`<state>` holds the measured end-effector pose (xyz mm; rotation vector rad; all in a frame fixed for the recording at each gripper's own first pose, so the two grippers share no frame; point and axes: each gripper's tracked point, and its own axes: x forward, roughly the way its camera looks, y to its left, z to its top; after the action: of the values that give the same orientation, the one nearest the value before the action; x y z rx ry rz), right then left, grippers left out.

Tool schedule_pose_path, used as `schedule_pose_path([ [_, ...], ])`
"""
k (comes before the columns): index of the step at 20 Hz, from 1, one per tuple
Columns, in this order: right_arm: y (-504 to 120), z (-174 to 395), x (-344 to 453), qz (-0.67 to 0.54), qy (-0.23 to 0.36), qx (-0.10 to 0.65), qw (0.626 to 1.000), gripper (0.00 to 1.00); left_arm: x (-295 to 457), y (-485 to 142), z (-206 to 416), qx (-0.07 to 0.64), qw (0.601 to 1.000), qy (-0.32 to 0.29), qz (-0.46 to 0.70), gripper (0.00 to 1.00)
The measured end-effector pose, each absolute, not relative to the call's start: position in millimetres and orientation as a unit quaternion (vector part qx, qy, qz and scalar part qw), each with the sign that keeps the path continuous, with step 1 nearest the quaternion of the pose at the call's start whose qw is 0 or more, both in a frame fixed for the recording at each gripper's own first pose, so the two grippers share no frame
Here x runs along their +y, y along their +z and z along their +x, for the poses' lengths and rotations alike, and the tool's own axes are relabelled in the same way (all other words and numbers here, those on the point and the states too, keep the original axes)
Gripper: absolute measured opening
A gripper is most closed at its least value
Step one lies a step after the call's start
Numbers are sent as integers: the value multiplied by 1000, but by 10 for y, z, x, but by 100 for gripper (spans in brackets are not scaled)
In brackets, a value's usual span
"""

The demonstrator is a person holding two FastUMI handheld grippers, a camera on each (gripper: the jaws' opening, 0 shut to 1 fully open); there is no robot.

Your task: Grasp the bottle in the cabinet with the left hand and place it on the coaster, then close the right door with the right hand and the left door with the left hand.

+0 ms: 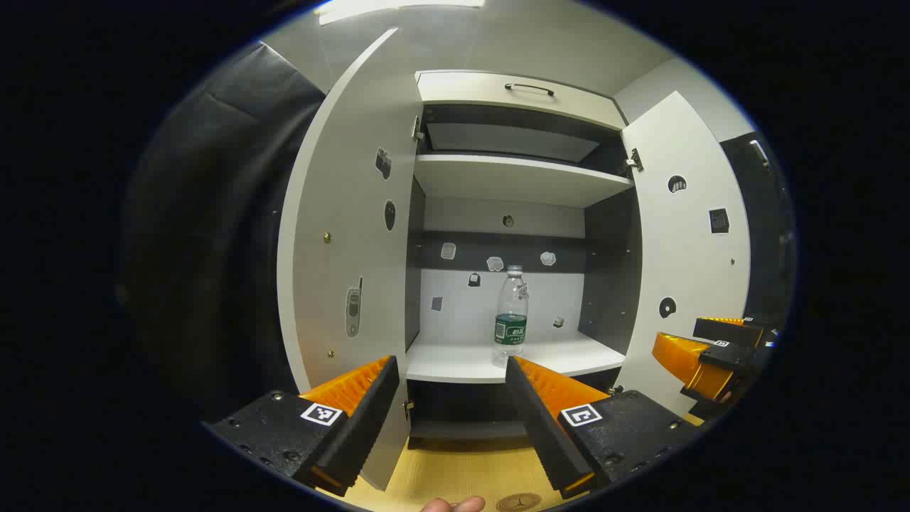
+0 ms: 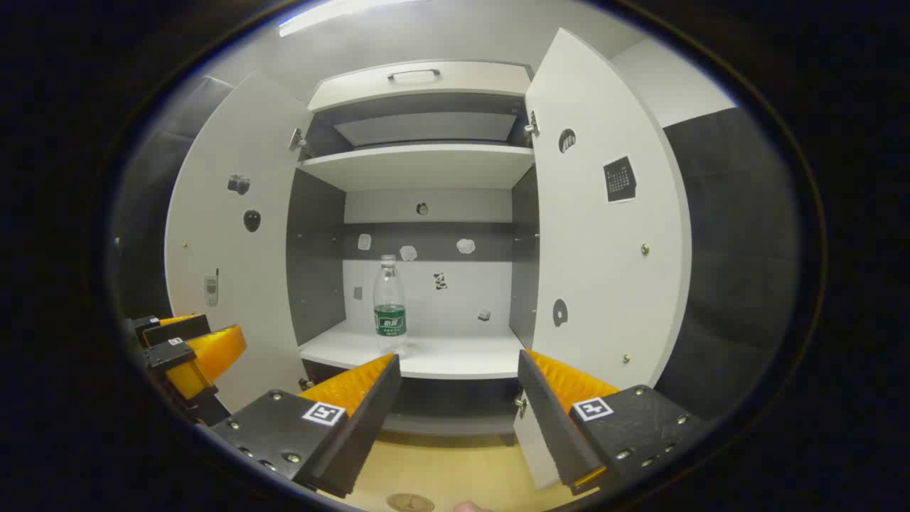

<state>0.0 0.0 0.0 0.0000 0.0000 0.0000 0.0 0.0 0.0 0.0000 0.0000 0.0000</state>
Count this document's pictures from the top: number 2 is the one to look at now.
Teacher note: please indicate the white cabinet drawer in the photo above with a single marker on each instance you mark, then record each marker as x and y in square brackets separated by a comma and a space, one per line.
[462, 80]

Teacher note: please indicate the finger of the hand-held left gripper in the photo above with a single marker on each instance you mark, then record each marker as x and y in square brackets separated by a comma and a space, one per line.
[213, 355]
[178, 331]

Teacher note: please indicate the clear plastic bottle green label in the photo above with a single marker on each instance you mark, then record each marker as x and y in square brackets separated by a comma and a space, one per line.
[389, 306]

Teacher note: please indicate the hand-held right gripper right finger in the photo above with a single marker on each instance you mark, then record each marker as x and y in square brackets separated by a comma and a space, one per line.
[551, 419]

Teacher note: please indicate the black backdrop cloth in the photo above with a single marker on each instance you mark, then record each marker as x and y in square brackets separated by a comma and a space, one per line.
[732, 270]

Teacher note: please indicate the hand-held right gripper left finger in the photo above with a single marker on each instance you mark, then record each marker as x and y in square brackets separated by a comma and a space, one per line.
[370, 419]

